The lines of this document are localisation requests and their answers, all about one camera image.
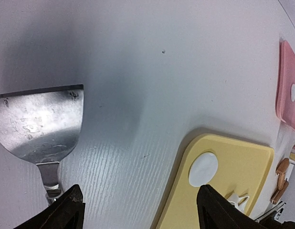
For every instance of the wooden double-ended rolling pin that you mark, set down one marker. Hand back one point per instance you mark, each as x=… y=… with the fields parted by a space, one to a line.
x=282 y=182

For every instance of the metal scraper with wooden handle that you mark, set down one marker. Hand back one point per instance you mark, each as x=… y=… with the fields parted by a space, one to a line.
x=42 y=127

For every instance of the white dough lump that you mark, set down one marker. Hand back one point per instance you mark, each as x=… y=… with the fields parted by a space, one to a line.
x=239 y=202

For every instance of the yellow plastic tray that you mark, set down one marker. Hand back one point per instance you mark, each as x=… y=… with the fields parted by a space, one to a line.
x=242 y=169

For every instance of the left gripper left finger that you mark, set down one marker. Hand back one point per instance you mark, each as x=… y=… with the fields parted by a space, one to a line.
x=65 y=213

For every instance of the freshly cut round wrapper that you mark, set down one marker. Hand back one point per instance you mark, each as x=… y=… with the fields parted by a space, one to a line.
x=203 y=169

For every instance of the pink plastic tray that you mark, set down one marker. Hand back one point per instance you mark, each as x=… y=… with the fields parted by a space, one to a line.
x=285 y=108

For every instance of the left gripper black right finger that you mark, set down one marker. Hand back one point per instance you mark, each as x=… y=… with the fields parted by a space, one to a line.
x=215 y=212

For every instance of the round dumpling wrapper left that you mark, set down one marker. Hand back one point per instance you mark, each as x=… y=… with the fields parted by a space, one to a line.
x=292 y=92

